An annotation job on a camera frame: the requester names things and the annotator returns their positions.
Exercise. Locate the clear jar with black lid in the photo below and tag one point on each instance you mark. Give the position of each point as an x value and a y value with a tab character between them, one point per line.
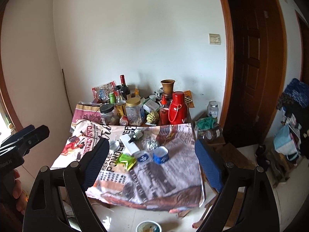
108	114

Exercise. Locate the red thermos with rope handle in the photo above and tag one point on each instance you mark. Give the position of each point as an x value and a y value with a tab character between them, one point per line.
178	110

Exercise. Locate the clear square plastic container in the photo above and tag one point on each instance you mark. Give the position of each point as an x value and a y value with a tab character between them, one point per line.
160	155

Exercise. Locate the wall light switch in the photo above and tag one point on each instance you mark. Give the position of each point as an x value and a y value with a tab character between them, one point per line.
215	39

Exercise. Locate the round metal tin lid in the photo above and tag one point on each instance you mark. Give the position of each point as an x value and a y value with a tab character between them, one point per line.
114	145

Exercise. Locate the green cap bottle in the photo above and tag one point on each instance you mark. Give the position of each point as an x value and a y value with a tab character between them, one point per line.
112	98

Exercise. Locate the red sauce squeeze bottle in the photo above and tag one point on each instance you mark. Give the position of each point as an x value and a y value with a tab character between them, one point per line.
164	111

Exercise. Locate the blue label plastic cup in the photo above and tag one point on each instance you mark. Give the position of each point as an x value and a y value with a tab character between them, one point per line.
143	157

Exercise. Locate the crumpled aluminium foil ball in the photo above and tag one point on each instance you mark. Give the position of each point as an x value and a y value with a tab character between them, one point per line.
150	144

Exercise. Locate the clear jar with gold lid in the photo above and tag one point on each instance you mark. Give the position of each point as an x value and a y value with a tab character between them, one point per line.
135	111

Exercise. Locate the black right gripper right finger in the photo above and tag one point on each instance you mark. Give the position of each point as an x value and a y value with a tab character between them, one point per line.
258	211

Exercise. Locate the green crumpled cloth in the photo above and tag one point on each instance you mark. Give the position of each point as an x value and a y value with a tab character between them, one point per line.
206	123

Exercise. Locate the glass jar lying sideways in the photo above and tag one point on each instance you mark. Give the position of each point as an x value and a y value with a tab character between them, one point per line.
213	133

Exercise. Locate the small glass jar right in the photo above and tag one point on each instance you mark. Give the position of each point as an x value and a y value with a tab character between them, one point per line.
212	109

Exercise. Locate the lime green snack wrapper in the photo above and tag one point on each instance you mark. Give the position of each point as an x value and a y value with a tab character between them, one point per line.
126	160

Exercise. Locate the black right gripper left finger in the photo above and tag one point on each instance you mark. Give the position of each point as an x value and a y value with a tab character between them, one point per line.
45	210

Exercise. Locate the red snack package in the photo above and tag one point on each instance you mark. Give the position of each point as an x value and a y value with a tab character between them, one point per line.
102	92

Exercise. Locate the newspaper print tablecloth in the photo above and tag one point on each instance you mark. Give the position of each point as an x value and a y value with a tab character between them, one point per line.
175	185

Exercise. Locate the green custard apple fruit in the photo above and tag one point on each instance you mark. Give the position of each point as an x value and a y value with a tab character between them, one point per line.
153	118

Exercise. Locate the person's left hand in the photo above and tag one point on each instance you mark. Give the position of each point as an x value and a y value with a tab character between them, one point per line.
19	194

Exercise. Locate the brown clay vase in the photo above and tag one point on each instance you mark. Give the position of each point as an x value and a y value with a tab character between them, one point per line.
167	85

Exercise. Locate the dark wooden door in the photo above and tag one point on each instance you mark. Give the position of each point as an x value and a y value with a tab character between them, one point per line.
259	69

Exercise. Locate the red white tipped can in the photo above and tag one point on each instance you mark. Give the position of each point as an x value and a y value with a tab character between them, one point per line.
124	121

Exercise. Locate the dark wine bottle red cap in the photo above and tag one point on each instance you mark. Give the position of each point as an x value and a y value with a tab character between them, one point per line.
124	88

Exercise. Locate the small green spray bottle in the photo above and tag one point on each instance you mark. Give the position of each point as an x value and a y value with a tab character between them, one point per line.
136	135

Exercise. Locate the green white carton box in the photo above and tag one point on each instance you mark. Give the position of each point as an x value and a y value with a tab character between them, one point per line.
151	106

